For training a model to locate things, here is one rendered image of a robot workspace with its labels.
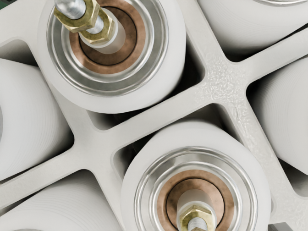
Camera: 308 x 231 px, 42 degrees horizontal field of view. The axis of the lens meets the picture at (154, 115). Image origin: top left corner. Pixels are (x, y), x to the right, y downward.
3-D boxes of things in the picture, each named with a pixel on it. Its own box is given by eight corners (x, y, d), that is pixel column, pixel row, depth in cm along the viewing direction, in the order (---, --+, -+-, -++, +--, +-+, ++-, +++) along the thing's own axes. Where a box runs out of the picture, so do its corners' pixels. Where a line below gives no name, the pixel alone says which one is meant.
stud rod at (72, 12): (109, 21, 23) (74, -16, 16) (113, 38, 23) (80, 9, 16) (93, 26, 23) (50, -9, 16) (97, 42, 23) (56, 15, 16)
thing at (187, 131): (162, 218, 43) (148, 302, 25) (132, 134, 43) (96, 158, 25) (248, 189, 43) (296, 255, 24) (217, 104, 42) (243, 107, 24)
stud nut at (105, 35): (111, 7, 22) (108, 3, 21) (118, 37, 22) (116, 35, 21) (76, 16, 22) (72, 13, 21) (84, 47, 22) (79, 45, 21)
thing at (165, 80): (172, 7, 42) (164, -62, 24) (194, 96, 43) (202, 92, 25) (85, 30, 43) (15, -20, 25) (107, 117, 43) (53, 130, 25)
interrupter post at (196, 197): (183, 229, 25) (183, 249, 22) (170, 193, 25) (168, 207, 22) (219, 217, 25) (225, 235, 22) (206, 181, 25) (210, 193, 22)
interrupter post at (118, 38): (122, 13, 25) (113, -1, 22) (132, 50, 25) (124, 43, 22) (85, 23, 25) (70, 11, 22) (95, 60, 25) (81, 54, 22)
